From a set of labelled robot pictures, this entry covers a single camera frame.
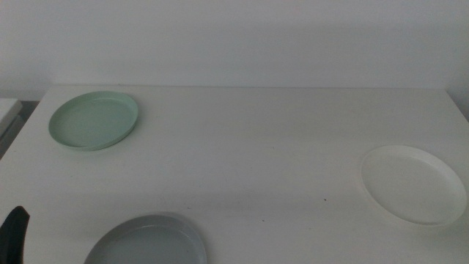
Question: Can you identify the white shallow bowl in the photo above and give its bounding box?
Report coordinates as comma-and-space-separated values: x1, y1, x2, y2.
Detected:
360, 144, 469, 227

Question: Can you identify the grey shallow bowl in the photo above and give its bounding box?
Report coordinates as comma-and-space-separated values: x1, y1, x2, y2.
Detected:
83, 211, 208, 264

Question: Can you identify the pale green shallow bowl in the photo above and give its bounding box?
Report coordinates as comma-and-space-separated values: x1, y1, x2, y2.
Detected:
48, 90, 139, 152

